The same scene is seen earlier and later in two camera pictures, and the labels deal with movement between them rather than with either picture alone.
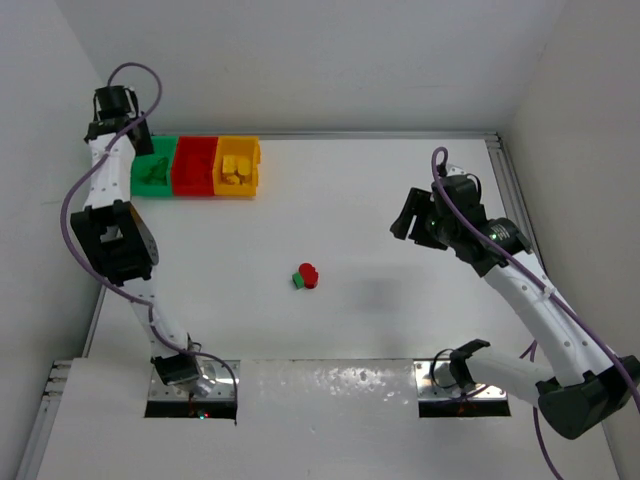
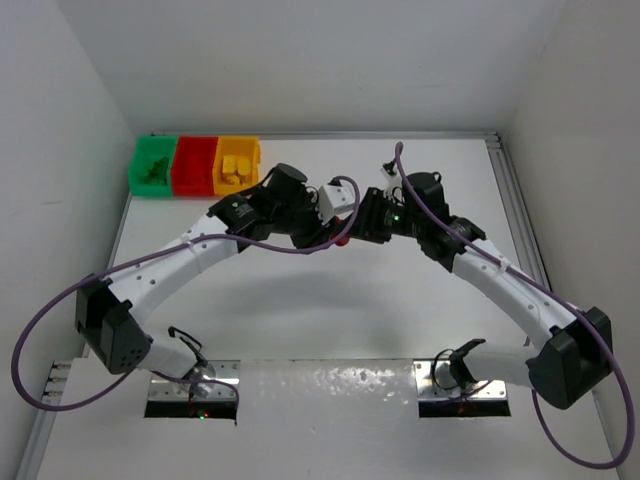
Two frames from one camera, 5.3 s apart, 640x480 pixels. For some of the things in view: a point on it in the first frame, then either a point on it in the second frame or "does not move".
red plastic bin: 193,166 does not move
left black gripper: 110,126 to 310,234
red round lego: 310,275 to 344,240
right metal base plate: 435,382 does not move
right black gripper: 425,223 to 370,216
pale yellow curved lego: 228,169 does not move
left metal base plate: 217,372 does not move
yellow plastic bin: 236,167 does not move
